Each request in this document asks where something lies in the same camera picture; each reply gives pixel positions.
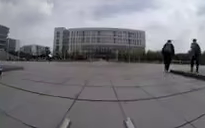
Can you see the small grey building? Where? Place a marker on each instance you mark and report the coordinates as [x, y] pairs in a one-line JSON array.
[[12, 45]]

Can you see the curved pale office building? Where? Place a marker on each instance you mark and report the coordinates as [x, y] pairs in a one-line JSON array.
[[103, 40]]

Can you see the person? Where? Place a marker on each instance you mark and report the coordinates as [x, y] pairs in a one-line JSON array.
[[195, 53], [167, 53]]

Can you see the row of trees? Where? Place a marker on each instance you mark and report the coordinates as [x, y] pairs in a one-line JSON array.
[[150, 56]]

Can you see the robot's own part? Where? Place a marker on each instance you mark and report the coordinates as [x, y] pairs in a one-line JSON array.
[[129, 123], [65, 123]]

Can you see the low pale building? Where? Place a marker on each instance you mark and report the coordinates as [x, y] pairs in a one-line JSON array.
[[33, 50]]

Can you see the grey paved plaza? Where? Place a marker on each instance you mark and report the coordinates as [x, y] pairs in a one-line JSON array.
[[100, 80]]

